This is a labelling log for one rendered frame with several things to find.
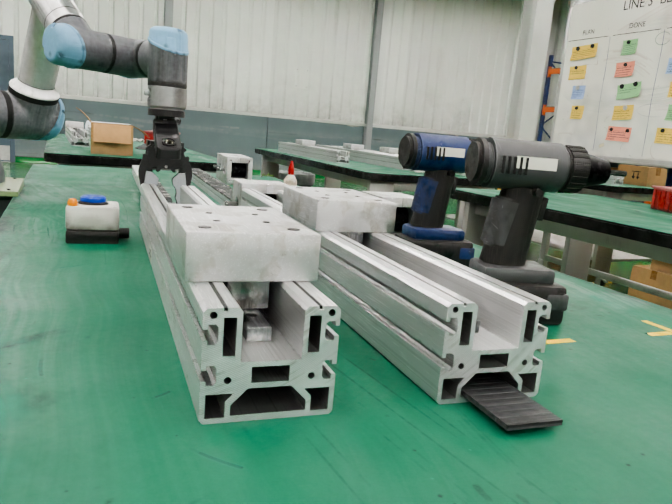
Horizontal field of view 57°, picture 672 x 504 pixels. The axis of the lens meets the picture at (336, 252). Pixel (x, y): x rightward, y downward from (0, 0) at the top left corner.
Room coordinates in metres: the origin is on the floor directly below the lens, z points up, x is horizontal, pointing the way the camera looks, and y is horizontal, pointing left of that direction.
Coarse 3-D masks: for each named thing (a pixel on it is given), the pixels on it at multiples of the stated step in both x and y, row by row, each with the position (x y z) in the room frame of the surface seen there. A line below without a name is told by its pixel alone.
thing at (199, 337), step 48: (144, 192) 1.04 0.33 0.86; (192, 192) 1.07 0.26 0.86; (144, 240) 1.00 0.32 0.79; (192, 288) 0.46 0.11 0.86; (288, 288) 0.48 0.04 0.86; (192, 336) 0.44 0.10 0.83; (240, 336) 0.41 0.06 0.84; (288, 336) 0.46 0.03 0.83; (336, 336) 0.44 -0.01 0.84; (192, 384) 0.43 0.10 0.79; (240, 384) 0.41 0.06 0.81; (288, 384) 0.42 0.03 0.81
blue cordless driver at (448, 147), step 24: (408, 144) 0.99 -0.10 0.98; (432, 144) 0.99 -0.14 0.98; (456, 144) 1.01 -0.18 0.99; (408, 168) 1.00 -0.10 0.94; (432, 168) 1.00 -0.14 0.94; (456, 168) 1.01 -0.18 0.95; (432, 192) 1.01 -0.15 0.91; (432, 216) 1.01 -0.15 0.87; (408, 240) 0.99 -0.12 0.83; (432, 240) 0.99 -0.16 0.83; (456, 240) 1.01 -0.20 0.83
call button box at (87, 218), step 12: (84, 204) 0.98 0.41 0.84; (96, 204) 0.99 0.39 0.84; (108, 204) 1.01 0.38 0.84; (72, 216) 0.96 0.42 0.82; (84, 216) 0.96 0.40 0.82; (96, 216) 0.97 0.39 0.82; (108, 216) 0.98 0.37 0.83; (72, 228) 0.96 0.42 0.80; (84, 228) 0.97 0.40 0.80; (96, 228) 0.97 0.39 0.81; (108, 228) 0.98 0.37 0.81; (120, 228) 1.02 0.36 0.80; (72, 240) 0.96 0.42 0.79; (84, 240) 0.96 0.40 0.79; (96, 240) 0.97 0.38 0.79; (108, 240) 0.98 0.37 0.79
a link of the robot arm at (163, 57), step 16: (160, 32) 1.21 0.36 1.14; (176, 32) 1.22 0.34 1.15; (144, 48) 1.24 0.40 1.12; (160, 48) 1.21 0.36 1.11; (176, 48) 1.22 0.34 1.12; (144, 64) 1.24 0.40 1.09; (160, 64) 1.21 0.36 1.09; (176, 64) 1.22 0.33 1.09; (160, 80) 1.21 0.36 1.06; (176, 80) 1.22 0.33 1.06
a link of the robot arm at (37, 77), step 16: (32, 16) 1.51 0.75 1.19; (32, 32) 1.51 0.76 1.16; (32, 48) 1.52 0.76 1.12; (32, 64) 1.53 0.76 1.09; (48, 64) 1.54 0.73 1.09; (16, 80) 1.55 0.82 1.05; (32, 80) 1.54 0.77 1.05; (48, 80) 1.56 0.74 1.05; (16, 96) 1.54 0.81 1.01; (32, 96) 1.54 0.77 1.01; (48, 96) 1.56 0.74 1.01; (16, 112) 1.53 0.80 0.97; (32, 112) 1.55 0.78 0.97; (48, 112) 1.58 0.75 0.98; (16, 128) 1.53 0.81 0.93; (32, 128) 1.56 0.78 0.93; (48, 128) 1.59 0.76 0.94
